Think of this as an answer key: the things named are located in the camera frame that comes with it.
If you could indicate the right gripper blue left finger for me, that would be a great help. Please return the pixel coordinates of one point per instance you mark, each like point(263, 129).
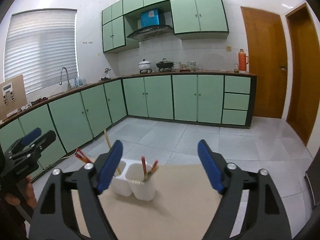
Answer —
point(54, 216)

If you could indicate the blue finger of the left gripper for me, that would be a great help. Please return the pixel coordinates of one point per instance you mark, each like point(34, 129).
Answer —
point(22, 142)

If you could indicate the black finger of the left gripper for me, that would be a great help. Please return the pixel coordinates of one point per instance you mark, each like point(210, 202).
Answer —
point(42, 141)

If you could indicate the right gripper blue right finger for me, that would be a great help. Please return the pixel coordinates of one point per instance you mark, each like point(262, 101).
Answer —
point(265, 215)

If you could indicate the bamboo chopstick red floral end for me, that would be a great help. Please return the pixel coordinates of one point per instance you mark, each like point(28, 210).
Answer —
point(78, 150)

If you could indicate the white fork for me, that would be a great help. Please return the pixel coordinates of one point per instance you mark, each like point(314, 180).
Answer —
point(137, 182)

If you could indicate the bamboo chopstick dark red end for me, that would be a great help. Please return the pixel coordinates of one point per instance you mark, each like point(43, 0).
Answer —
point(144, 166)

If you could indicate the green lower kitchen cabinets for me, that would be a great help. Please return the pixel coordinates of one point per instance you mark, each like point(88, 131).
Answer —
point(80, 115)

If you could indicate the person's left hand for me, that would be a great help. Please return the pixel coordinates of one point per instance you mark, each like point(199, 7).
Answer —
point(27, 191)

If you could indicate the cardboard box with label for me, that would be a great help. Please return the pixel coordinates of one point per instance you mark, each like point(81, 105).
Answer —
point(13, 96)

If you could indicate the black appliance on floor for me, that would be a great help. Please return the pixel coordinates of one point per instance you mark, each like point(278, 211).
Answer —
point(312, 175)

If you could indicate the beige table mat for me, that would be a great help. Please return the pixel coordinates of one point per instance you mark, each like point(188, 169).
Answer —
point(183, 206)

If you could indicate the white two-compartment utensil holder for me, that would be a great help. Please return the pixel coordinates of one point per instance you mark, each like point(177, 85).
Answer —
point(129, 180)

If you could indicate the white window blinds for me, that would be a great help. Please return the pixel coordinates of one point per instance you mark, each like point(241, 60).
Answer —
point(41, 46)

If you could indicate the white cooking pot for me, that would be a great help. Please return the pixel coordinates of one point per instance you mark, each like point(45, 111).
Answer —
point(144, 66)

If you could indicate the black wok with lid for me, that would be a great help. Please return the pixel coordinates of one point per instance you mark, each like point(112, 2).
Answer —
point(164, 65)

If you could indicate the black range hood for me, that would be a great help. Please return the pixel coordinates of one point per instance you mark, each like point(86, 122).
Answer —
point(151, 32)

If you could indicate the blue box above hood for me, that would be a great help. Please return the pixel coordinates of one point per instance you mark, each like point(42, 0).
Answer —
point(152, 17)

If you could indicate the orange thermos flask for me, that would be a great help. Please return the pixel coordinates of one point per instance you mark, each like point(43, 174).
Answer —
point(242, 60)

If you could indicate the wooden door with handle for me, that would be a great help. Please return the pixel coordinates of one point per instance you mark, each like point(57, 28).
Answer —
point(267, 56)

